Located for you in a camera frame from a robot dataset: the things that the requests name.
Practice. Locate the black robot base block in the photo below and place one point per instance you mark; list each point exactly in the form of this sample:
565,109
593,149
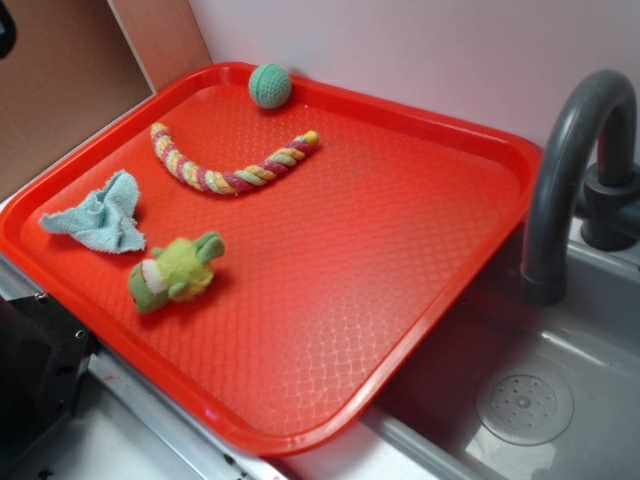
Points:
44,354

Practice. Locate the green rubber ball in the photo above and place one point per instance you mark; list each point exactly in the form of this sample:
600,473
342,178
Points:
270,86

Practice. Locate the grey toy faucet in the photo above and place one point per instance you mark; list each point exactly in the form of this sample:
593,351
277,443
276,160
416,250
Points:
588,171

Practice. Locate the grey toy sink basin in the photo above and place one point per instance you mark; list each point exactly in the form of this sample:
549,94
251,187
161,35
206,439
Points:
504,389

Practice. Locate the brown cardboard box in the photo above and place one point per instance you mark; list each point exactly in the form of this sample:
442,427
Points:
77,66

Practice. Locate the red plastic tray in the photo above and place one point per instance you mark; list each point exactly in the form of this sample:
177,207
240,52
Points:
332,274

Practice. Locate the light blue cloth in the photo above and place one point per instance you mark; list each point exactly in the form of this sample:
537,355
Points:
104,221

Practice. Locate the green plush toy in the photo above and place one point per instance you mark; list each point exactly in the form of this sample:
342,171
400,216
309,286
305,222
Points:
178,273

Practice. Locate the multicolour braided rope toy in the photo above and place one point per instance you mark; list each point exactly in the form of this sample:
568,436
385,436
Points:
253,176

